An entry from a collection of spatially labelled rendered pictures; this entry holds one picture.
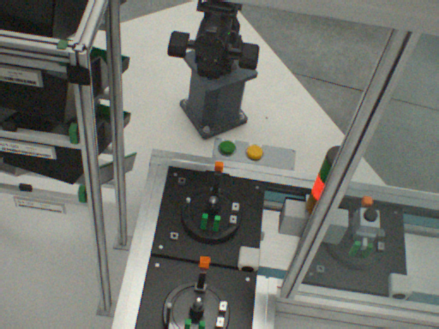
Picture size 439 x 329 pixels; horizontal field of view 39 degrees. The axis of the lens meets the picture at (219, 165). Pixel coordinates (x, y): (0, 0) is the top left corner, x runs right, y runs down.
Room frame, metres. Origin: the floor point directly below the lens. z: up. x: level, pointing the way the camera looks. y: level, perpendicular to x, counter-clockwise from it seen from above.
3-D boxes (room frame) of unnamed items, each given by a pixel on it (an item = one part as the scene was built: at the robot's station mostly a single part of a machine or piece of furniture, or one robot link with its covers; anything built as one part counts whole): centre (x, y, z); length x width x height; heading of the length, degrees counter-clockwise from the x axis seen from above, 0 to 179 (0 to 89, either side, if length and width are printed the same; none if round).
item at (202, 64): (0.90, 0.05, 1.33); 0.07 x 0.07 x 0.06; 88
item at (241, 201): (0.76, 0.00, 1.01); 0.24 x 0.24 x 0.13; 1
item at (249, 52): (0.95, 0.05, 1.33); 0.19 x 0.06 x 0.08; 91
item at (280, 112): (1.14, 0.08, 0.84); 0.90 x 0.70 x 0.03; 39
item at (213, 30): (0.91, 0.05, 1.43); 0.12 x 0.08 x 0.11; 177
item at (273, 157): (0.97, -0.08, 0.93); 0.21 x 0.07 x 0.06; 91
